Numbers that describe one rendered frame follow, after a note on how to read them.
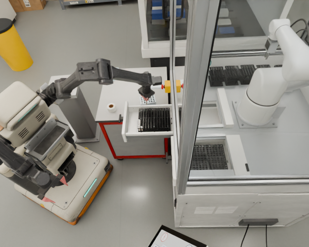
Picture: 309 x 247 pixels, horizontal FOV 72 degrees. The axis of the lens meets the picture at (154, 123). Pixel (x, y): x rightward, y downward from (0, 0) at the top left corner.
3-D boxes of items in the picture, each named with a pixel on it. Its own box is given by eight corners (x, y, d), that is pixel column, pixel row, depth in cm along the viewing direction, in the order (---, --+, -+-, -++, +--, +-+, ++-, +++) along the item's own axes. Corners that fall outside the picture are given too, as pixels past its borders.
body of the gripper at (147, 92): (143, 86, 147) (143, 78, 141) (155, 93, 144) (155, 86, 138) (137, 91, 145) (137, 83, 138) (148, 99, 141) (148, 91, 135)
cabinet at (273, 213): (173, 231, 187) (176, 205, 123) (169, 133, 248) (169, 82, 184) (285, 231, 183) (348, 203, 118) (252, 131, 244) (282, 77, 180)
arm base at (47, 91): (52, 82, 131) (38, 95, 124) (57, 78, 125) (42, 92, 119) (63, 92, 134) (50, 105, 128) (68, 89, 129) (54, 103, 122)
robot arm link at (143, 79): (91, 60, 95) (95, 84, 96) (101, 57, 93) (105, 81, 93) (144, 72, 132) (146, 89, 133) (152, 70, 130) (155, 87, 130)
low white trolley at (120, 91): (115, 163, 229) (94, 120, 168) (120, 117, 266) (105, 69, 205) (168, 162, 227) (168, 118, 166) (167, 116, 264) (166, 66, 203)
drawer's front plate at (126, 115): (124, 142, 148) (121, 134, 139) (127, 110, 165) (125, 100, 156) (126, 142, 148) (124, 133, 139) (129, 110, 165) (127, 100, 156)
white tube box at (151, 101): (141, 107, 174) (140, 104, 171) (140, 100, 179) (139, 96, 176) (156, 105, 175) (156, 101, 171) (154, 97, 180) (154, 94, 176)
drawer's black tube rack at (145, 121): (138, 134, 149) (137, 128, 144) (139, 114, 160) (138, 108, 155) (170, 133, 148) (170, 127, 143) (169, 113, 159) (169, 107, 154)
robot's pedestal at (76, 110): (73, 143, 247) (42, 98, 186) (77, 123, 265) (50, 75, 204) (99, 141, 247) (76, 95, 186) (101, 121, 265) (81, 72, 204)
